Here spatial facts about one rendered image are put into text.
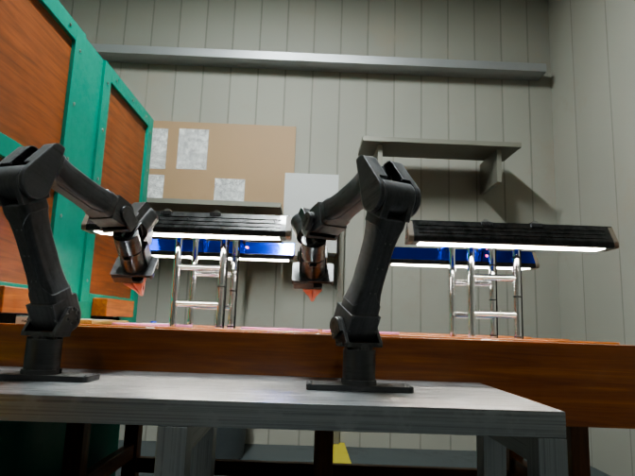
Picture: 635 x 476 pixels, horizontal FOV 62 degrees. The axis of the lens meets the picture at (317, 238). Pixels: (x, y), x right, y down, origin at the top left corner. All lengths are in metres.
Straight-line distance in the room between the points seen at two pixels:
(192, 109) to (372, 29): 1.46
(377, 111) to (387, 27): 0.67
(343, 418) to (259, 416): 0.13
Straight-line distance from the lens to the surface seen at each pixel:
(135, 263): 1.32
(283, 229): 1.56
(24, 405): 0.94
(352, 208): 1.08
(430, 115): 4.01
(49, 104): 1.94
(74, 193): 1.16
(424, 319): 3.70
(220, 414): 0.85
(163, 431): 0.87
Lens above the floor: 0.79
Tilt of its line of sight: 9 degrees up
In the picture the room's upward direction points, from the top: 2 degrees clockwise
